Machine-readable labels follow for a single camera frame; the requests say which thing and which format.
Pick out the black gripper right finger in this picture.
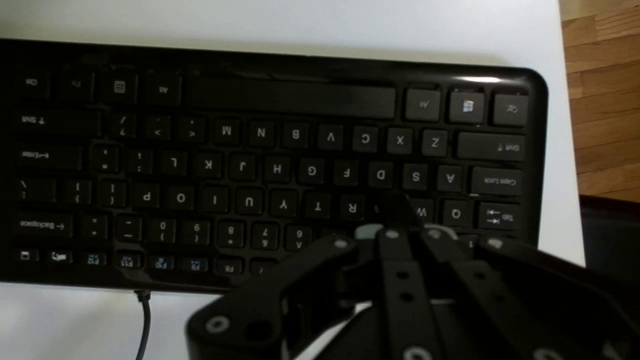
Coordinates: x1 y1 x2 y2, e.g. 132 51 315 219
419 223 640 360

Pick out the black keyboard cable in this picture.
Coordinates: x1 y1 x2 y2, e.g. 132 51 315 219
132 286 155 360

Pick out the black computer keyboard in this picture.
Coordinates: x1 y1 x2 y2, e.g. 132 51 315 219
0 37 551 295

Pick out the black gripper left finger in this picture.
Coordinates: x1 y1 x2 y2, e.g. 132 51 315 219
185 190 446 360

